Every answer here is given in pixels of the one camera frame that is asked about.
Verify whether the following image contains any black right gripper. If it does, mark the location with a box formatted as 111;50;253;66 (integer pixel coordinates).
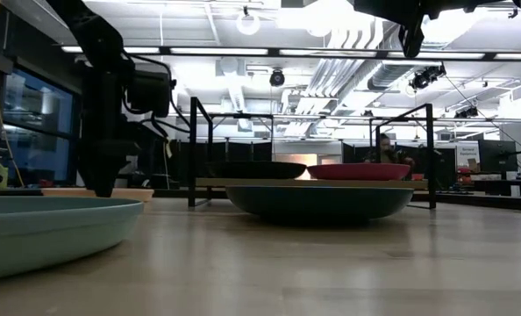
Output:
352;0;505;60

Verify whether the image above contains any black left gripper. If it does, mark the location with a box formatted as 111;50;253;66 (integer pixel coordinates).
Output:
77;111;141;198

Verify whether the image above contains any black aluminium rig frame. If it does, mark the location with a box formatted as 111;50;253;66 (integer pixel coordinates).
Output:
0;45;521;213

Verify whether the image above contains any dark teal plate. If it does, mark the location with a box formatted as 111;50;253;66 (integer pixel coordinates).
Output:
225;184;416;221

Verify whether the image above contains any black background monitor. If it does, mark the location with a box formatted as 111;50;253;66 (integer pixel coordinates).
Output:
478;139;519;174

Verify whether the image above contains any white ring ceiling lamp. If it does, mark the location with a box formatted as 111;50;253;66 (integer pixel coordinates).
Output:
235;5;262;37

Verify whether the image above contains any white printed sign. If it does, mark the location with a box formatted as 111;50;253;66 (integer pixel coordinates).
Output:
454;141;482;174

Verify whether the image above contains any red bowl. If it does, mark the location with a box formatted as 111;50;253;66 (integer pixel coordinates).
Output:
306;162;412;182

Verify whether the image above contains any black room partition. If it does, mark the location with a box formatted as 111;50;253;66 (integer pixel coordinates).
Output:
154;139;275;190

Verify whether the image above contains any dark glass window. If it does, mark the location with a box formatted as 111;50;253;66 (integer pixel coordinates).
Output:
0;56;85;190

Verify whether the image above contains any black ceiling spotlight cluster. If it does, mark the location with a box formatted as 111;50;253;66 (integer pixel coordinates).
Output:
408;64;447;92

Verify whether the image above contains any black bowl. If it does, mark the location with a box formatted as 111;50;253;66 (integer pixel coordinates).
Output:
204;160;308;180

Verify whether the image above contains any silver ceiling air duct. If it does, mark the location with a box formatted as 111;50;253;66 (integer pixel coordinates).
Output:
367;61;424;92

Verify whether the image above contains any light teal plate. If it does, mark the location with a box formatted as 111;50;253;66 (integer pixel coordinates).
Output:
0;195;145;283

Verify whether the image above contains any peach pink plate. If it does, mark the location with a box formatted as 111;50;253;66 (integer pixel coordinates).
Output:
40;187;155;204

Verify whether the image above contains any person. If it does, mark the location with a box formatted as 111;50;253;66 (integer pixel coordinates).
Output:
365;133;417;168

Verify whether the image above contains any black metal rack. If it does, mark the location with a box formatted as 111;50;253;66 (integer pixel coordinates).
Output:
187;96;438;211

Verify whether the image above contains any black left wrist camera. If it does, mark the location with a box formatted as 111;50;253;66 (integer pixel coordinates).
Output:
125;68;173;119

